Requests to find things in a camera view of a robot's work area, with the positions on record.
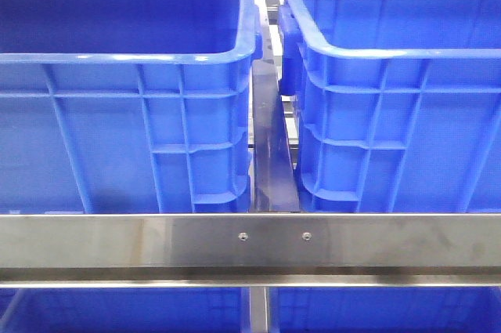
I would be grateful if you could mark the steel shelf centre divider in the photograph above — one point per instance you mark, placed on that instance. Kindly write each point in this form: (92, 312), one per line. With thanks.
(275, 189)

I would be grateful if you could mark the blue crate front left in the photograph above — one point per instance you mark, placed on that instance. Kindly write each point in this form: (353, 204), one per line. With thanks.
(126, 106)

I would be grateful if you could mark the blue crate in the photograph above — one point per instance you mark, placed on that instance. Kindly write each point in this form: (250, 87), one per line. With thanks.
(126, 106)
(128, 310)
(397, 104)
(392, 309)

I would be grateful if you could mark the blue crate front right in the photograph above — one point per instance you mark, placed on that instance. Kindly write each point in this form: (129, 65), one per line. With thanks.
(397, 104)

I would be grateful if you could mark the blue crate lower right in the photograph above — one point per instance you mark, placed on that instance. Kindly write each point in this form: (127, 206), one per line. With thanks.
(392, 309)

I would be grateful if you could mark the blue crate lower left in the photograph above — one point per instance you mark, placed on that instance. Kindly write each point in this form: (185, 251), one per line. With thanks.
(128, 310)

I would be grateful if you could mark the steel shelf front rail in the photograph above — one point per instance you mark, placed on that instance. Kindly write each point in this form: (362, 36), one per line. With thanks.
(246, 250)

